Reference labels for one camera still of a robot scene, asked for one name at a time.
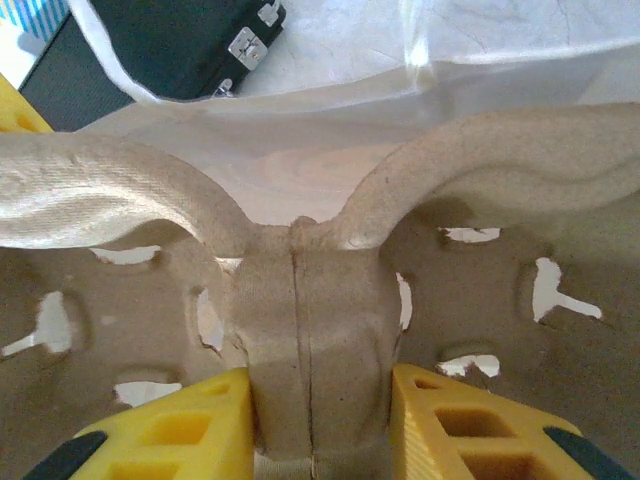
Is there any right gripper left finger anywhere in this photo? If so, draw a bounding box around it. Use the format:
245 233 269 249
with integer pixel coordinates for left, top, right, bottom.
24 367 259 480

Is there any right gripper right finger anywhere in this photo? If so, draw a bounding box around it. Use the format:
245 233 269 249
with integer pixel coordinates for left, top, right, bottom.
389 363 621 480

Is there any brown pulp cup carrier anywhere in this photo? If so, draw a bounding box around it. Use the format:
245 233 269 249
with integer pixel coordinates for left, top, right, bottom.
0 102 640 480

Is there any white printed paper bag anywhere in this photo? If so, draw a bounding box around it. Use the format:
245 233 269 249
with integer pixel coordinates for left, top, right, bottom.
67 0 640 241

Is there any black hard case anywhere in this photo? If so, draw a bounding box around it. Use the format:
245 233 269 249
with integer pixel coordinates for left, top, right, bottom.
19 0 289 132

